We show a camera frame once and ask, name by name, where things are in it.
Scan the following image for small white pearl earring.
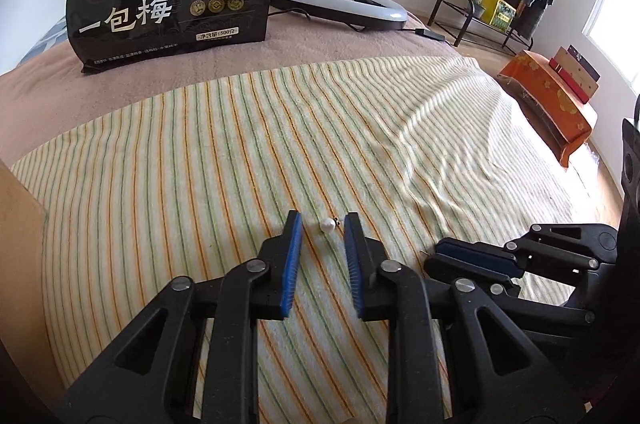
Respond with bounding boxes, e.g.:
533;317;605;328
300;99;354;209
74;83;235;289
320;217;341;233

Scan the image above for yellow striped towel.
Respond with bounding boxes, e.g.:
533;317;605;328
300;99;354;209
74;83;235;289
8;54;609;424

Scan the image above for orange covered low table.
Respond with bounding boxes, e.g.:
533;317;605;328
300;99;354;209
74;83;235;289
497;50;598;167

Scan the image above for books on orange table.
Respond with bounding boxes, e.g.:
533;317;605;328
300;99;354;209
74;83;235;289
549;45;600;104

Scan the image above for yellow green box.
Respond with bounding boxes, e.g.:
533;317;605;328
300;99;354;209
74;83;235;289
480;0;516;32

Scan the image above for open brown cardboard box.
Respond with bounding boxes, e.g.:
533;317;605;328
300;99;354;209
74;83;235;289
0;157;50;365

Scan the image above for black clothes rack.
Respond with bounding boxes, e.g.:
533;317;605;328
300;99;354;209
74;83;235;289
427;0;535;54

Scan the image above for bed with brown blanket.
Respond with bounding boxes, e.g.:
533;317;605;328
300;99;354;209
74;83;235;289
0;0;612;424

